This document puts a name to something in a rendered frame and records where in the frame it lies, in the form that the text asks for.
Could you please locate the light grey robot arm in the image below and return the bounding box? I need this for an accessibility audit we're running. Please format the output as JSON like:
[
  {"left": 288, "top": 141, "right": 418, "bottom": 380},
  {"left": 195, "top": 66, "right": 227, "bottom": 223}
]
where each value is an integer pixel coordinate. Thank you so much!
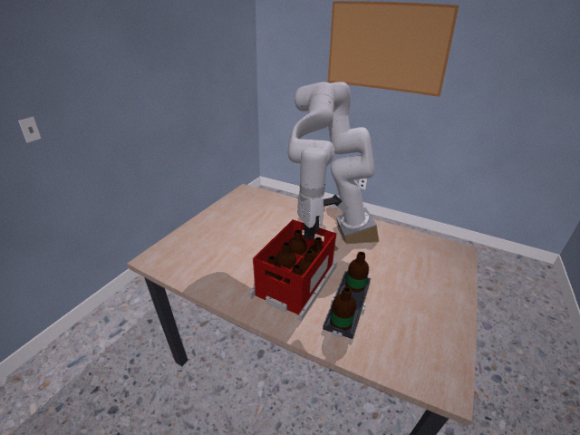
[{"left": 288, "top": 82, "right": 374, "bottom": 229}]

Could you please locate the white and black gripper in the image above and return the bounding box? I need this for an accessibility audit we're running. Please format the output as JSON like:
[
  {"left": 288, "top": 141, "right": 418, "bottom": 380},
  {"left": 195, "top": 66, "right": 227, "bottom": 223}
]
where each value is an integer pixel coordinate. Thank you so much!
[{"left": 297, "top": 191, "right": 324, "bottom": 240}]

